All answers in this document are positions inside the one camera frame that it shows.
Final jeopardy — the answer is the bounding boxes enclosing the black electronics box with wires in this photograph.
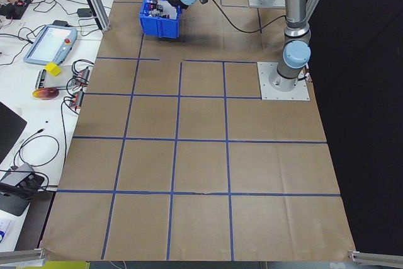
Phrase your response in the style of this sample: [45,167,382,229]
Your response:
[0,0,33,20]

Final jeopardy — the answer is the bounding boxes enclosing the white blue paper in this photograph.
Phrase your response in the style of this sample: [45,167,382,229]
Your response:
[0,217,16,245]

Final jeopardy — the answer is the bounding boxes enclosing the black hub cable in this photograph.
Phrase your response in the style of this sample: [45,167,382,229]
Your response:
[37,97,79,192]

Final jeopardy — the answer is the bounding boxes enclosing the red orange round object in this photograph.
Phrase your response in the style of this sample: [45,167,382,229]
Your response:
[32,88,60,101]

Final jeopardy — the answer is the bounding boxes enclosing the black laptop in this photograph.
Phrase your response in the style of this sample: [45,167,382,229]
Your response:
[0,101,28,164]

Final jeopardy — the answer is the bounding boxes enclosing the black stand base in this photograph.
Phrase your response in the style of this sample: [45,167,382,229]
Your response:
[0,188,31,217]

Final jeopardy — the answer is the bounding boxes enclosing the aluminium profile bar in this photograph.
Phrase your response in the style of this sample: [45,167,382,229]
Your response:
[0,248,48,266]
[347,249,403,265]

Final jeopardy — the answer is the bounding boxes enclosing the grey flat device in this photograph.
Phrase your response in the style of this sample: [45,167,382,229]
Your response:
[35,69,69,89]

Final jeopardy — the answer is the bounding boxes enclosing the yellow cube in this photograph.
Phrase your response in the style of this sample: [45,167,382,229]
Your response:
[44,62,62,77]

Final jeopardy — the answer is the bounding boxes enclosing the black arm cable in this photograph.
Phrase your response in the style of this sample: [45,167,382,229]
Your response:
[204,0,287,34]

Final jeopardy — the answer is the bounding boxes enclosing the grey blue teach pendant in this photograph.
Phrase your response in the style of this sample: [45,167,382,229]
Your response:
[23,24,78,66]

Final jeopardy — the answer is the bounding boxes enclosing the black looped cable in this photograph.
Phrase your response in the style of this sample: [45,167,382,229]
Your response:
[18,128,60,169]

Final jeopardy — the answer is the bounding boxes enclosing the blue bin with push buttons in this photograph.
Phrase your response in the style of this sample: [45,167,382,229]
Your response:
[139,0,183,40]

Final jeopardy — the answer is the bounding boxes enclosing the black hub with cables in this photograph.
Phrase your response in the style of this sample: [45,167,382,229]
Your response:
[72,66,93,86]
[66,91,85,113]

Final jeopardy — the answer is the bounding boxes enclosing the black frame cover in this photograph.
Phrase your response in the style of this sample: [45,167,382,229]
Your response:
[307,0,403,254]

